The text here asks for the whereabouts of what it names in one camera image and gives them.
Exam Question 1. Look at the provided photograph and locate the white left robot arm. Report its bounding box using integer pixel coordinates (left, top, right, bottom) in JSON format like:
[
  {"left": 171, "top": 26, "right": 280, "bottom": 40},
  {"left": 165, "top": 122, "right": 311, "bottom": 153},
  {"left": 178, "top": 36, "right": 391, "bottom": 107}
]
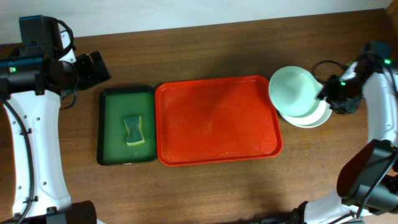
[{"left": 1, "top": 51, "right": 110, "bottom": 223}]

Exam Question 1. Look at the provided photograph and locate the white plate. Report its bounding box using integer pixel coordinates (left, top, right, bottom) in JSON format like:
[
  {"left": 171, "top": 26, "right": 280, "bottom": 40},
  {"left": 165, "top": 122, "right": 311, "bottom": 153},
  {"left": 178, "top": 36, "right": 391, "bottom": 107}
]
[{"left": 276, "top": 100, "right": 330, "bottom": 128}]

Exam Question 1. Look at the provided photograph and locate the light green plate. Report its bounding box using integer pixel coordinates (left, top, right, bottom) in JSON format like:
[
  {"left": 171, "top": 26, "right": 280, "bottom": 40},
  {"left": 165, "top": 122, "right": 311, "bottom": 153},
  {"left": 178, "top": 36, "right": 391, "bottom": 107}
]
[{"left": 269, "top": 66, "right": 322, "bottom": 118}]

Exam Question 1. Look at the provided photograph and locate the dark green tray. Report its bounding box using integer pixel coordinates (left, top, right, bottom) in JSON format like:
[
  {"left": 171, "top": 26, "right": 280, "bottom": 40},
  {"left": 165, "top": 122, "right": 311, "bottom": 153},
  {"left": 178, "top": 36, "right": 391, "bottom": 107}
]
[{"left": 96, "top": 85, "right": 157, "bottom": 166}]

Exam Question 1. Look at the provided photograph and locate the red plastic tray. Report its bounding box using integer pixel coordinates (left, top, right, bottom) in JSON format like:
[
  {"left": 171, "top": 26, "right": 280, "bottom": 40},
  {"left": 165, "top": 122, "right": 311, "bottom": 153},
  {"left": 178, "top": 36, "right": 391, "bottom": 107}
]
[{"left": 155, "top": 75, "right": 283, "bottom": 167}]

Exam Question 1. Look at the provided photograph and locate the yellow green sponge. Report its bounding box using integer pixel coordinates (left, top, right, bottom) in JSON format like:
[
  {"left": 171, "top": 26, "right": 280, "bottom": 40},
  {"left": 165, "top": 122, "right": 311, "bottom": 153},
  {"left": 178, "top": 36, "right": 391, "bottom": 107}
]
[{"left": 124, "top": 115, "right": 145, "bottom": 146}]

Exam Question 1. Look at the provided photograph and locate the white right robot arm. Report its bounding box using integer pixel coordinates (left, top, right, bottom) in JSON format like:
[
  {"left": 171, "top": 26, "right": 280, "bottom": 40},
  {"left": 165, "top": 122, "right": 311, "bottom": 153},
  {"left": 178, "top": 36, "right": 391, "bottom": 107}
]
[{"left": 288, "top": 54, "right": 397, "bottom": 223}]

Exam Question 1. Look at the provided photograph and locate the light blue plate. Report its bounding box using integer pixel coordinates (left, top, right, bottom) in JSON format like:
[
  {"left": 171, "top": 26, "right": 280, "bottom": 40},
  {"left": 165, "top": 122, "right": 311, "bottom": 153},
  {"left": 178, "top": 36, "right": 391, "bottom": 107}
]
[{"left": 281, "top": 109, "right": 331, "bottom": 128}]

